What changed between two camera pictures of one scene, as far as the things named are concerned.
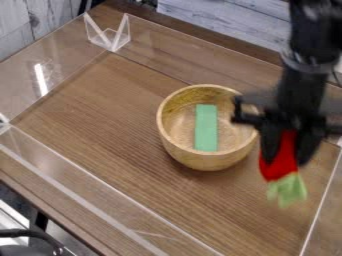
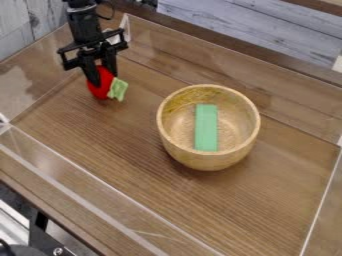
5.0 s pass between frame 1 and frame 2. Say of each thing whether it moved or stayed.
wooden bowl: stayed
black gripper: moved
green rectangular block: stayed
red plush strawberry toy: moved
